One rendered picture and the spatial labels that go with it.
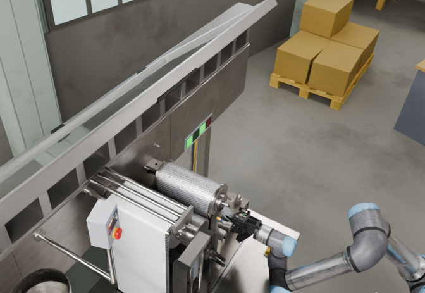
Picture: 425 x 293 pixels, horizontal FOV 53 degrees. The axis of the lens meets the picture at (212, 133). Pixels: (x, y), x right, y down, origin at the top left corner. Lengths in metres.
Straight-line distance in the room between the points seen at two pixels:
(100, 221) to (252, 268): 1.03
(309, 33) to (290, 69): 0.58
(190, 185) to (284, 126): 2.58
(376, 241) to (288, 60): 3.13
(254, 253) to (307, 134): 2.29
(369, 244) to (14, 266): 1.15
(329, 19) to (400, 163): 1.69
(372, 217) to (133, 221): 0.85
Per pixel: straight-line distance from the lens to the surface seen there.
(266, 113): 4.29
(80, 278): 1.80
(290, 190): 3.55
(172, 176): 1.71
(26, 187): 0.73
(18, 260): 1.45
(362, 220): 1.67
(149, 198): 1.43
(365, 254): 1.62
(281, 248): 1.76
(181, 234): 1.47
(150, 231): 1.41
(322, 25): 4.88
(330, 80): 4.44
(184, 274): 1.30
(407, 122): 4.43
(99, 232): 1.08
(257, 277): 1.93
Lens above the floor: 2.52
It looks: 39 degrees down
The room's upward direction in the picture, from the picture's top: 4 degrees clockwise
